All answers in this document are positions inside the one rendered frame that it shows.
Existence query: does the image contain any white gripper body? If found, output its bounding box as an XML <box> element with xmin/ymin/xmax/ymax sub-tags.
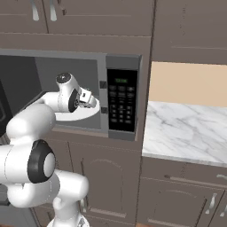
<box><xmin>78</xmin><ymin>91</ymin><xmax>98</xmax><ymax>109</ymax></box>

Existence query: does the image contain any white microwave turntable plate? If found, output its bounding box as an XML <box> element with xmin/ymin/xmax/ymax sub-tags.
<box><xmin>53</xmin><ymin>102</ymin><xmax>102</xmax><ymax>122</ymax></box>

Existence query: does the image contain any grey microwave oven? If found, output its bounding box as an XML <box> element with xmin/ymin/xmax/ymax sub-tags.
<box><xmin>0</xmin><ymin>48</ymin><xmax>143</xmax><ymax>142</ymax></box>

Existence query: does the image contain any brown upper cupboard door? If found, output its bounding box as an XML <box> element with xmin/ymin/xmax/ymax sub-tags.
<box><xmin>42</xmin><ymin>0</ymin><xmax>155</xmax><ymax>38</ymax></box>
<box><xmin>0</xmin><ymin>0</ymin><xmax>50</xmax><ymax>35</ymax></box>
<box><xmin>151</xmin><ymin>0</ymin><xmax>227</xmax><ymax>66</ymax></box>

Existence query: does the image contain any dark microwave door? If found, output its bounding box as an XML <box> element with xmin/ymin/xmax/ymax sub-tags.
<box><xmin>0</xmin><ymin>55</ymin><xmax>14</xmax><ymax>138</ymax></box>

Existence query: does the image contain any brown drawer front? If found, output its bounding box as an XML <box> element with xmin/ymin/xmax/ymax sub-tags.
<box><xmin>139</xmin><ymin>156</ymin><xmax>227</xmax><ymax>190</ymax></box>

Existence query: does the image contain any silver cupboard handle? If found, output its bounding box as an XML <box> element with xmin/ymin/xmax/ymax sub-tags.
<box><xmin>49</xmin><ymin>0</ymin><xmax>59</xmax><ymax>22</ymax></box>
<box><xmin>30</xmin><ymin>0</ymin><xmax>40</xmax><ymax>22</ymax></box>
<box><xmin>80</xmin><ymin>197</ymin><xmax>89</xmax><ymax>215</ymax></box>
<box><xmin>206</xmin><ymin>192</ymin><xmax>218</xmax><ymax>215</ymax></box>
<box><xmin>219</xmin><ymin>203</ymin><xmax>227</xmax><ymax>218</ymax></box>

